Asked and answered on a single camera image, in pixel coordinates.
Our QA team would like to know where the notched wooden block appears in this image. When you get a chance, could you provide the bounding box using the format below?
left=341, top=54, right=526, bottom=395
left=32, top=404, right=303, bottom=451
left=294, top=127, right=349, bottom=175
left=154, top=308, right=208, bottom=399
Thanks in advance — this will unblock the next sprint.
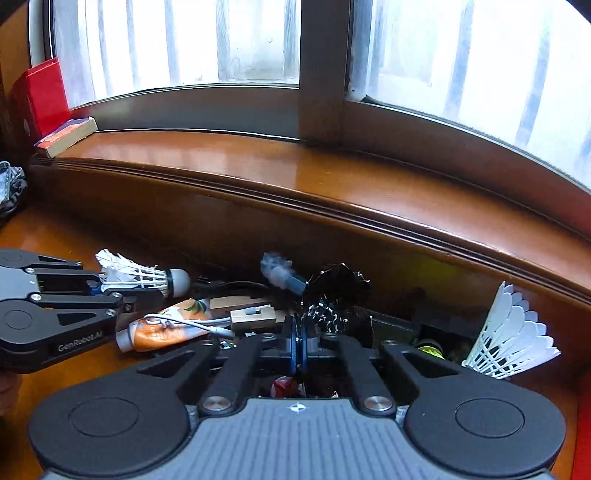
left=230, top=305, right=288, bottom=332

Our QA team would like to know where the red cover book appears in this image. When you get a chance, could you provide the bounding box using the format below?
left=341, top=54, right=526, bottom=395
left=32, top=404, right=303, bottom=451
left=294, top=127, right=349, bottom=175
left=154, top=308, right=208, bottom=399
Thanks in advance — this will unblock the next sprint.
left=34, top=117, right=99, bottom=158

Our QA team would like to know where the grey blue shuttlecock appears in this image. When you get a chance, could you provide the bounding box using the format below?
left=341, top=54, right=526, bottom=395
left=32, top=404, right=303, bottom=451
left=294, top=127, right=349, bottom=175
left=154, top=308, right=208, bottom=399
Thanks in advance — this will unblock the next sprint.
left=259, top=251, right=309, bottom=294

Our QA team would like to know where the black shuttlecock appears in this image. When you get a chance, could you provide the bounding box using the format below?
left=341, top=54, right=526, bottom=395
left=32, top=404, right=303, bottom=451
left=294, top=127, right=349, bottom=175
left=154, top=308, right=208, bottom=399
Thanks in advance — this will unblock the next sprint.
left=300, top=262, right=374, bottom=348

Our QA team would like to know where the red flat box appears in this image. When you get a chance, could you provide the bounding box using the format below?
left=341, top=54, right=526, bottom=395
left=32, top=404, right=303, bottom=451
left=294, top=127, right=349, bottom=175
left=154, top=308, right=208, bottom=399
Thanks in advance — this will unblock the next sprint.
left=10, top=58, right=74, bottom=141

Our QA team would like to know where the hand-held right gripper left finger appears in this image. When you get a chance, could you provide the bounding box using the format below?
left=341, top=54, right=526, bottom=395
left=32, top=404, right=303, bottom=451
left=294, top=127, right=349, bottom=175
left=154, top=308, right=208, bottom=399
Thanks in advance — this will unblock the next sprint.
left=137, top=315, right=298, bottom=415

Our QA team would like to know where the yellow green item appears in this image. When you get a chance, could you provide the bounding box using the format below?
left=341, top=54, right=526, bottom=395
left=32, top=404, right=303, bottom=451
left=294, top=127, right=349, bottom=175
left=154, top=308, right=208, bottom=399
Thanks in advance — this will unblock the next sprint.
left=416, top=338, right=447, bottom=361

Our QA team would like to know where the orange white tube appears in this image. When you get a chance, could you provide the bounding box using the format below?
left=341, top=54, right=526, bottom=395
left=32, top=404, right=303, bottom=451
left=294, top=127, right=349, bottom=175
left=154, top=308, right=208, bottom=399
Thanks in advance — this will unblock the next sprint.
left=115, top=298, right=232, bottom=354

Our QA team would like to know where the black cable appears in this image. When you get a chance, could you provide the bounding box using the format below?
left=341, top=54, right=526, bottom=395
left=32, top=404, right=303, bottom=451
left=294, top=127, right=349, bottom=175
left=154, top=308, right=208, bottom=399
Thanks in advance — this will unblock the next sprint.
left=194, top=275, right=269, bottom=292

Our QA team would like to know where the white cable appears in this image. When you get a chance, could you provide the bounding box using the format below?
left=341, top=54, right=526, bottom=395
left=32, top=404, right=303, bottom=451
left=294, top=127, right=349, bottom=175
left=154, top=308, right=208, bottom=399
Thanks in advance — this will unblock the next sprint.
left=143, top=313, right=237, bottom=342

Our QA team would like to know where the flat wooden block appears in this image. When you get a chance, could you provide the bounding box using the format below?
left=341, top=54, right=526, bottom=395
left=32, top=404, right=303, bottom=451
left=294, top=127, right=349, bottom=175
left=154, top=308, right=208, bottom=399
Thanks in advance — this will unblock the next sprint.
left=210, top=295, right=273, bottom=313

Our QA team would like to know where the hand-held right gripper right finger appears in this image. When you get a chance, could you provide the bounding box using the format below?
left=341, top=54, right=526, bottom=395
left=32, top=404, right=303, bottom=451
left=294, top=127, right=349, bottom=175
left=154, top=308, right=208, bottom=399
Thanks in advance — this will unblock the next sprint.
left=299, top=322, right=465, bottom=415

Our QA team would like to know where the black box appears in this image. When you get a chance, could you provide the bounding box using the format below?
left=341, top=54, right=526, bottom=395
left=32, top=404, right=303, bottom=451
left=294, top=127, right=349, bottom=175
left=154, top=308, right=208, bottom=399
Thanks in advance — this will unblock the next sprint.
left=369, top=308, right=483, bottom=345

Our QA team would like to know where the black white woven strap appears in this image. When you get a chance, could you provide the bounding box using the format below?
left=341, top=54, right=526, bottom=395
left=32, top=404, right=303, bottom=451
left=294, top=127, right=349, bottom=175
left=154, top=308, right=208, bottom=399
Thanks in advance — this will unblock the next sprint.
left=0, top=161, right=28, bottom=217

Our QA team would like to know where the red cardboard box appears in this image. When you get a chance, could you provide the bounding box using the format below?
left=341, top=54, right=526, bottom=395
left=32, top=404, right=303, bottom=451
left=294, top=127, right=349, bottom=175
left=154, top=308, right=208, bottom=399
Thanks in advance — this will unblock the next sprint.
left=571, top=391, right=591, bottom=480

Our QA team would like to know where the white shuttlecock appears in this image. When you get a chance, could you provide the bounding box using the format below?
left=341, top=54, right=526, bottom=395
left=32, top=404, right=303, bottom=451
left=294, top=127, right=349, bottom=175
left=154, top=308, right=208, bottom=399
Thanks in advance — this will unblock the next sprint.
left=462, top=281, right=562, bottom=380
left=95, top=249, right=191, bottom=299

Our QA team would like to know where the brown framed window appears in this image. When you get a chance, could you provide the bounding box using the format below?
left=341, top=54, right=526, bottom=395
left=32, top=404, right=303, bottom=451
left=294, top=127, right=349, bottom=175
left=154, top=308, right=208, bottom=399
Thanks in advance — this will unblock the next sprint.
left=28, top=0, right=591, bottom=195

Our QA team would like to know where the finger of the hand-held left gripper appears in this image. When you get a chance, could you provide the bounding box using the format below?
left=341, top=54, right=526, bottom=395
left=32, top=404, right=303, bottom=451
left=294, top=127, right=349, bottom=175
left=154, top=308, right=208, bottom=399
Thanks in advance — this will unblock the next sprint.
left=30, top=294, right=124, bottom=331
left=21, top=255, right=103, bottom=294

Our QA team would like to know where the red wrapper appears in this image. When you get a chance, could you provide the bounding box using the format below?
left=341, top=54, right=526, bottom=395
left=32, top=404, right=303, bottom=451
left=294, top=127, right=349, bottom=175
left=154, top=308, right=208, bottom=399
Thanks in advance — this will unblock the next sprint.
left=272, top=376, right=303, bottom=398

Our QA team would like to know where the wooden window sill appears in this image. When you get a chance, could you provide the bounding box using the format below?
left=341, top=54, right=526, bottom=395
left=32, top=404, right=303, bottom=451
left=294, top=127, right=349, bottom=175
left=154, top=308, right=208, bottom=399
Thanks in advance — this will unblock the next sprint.
left=30, top=129, right=591, bottom=296

